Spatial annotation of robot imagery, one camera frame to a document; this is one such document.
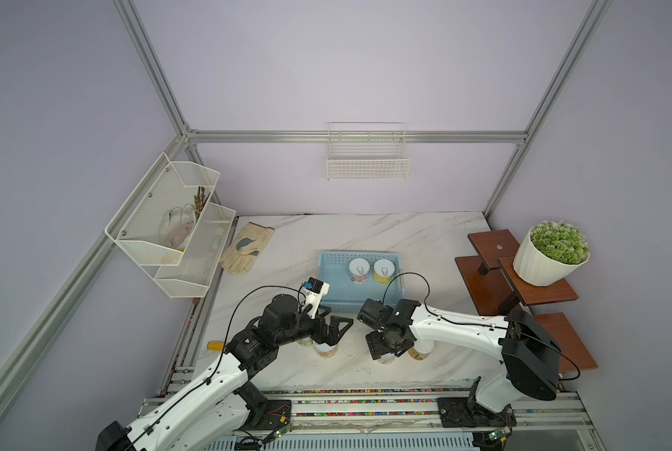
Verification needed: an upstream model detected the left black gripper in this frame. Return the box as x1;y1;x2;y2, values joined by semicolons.
276;303;351;347

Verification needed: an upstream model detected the pink label can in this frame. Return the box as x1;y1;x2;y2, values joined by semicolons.
377;353;397;365
348;257;371;284

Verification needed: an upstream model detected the orange label can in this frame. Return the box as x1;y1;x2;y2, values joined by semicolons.
313;343;339;358

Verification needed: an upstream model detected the yellow label can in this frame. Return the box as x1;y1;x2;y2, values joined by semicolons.
373;259;396;286

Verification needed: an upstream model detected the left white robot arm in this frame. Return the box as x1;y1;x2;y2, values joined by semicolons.
95;294;354;450

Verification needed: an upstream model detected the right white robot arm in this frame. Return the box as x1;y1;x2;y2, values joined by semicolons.
358;299;561;415

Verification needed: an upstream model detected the green label can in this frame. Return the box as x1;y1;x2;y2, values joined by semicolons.
297;337;313;347

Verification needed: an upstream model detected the upside-down orange can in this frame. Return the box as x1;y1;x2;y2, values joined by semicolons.
408;339;435;361

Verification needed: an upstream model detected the beige work glove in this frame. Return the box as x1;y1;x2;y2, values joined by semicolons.
220;222;275;274

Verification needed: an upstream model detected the yellow plastic scoop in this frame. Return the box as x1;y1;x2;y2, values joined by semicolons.
206;341;225;353

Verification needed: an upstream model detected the brown wooden step shelf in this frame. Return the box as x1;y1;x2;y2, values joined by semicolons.
455;229;598;373

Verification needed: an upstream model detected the clear plastic bag in shelf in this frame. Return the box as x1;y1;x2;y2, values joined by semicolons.
159;204;197;251

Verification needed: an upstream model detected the white pot green plant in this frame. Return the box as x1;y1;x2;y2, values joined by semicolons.
513;221;591;287

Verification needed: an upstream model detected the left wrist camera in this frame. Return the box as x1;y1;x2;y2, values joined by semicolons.
303;277;330;319

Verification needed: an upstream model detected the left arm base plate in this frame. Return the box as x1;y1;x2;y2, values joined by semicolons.
240;400;293;432

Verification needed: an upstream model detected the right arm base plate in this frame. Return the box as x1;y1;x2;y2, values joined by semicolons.
437;398;516;428

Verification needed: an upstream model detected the white wire wall basket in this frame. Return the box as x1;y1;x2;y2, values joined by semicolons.
326;122;411;182

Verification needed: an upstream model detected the white wire wall shelf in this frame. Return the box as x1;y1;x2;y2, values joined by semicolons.
105;154;235;299

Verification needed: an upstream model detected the aluminium frame rail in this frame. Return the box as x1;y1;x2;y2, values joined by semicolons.
188;131;528;144

